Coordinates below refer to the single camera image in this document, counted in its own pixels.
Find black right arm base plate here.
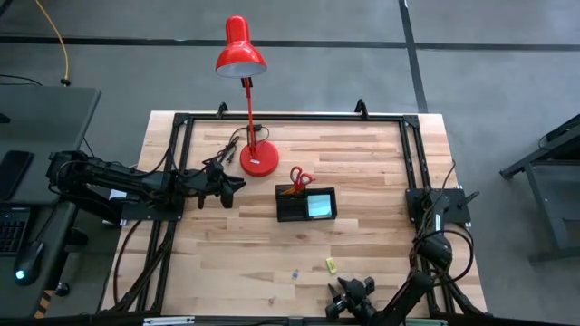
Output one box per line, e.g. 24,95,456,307
405,187,472,225

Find silver table edge bracket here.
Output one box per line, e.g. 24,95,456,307
142,316,196,326
396,318,449,326

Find black lamp power cord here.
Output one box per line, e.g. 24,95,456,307
217,122,272,167

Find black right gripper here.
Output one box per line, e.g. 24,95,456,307
324,276,380,326

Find red desk lamp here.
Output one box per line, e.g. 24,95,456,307
214,14,281,178

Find yellow cable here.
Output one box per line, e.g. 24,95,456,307
34,0,73,87

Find black metal stand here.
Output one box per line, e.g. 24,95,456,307
499,112,580,264

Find red-handled scissors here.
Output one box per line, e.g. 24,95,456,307
289,165,316,194

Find black computer mouse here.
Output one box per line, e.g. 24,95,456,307
13,241,46,287

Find dark grey desk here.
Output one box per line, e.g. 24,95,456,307
0,85,102,318

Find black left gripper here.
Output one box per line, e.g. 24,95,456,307
197,160,247,209

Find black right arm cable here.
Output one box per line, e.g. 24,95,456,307
407,158,476,291

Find black smartphone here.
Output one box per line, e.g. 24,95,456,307
0,149,35,203

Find black mesh desk organizer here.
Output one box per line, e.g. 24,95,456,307
275,183,339,223

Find teal sticky note pad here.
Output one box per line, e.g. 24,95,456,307
306,193,334,217

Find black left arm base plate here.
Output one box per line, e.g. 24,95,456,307
120,187,187,222

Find black aluminium table frame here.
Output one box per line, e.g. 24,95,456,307
97,111,484,318

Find black keyboard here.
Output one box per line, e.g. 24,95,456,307
0,206,32,255

